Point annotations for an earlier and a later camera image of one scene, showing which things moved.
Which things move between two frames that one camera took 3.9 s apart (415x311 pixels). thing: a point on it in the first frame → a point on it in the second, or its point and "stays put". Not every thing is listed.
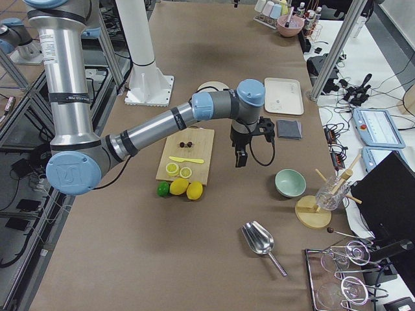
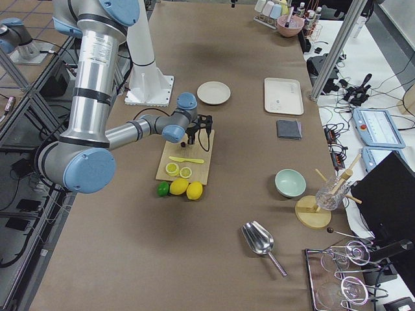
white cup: x=260 y=5 stays put
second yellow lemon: x=194 y=190 stays put
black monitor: x=385 y=195 stays put
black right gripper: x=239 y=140 → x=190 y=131
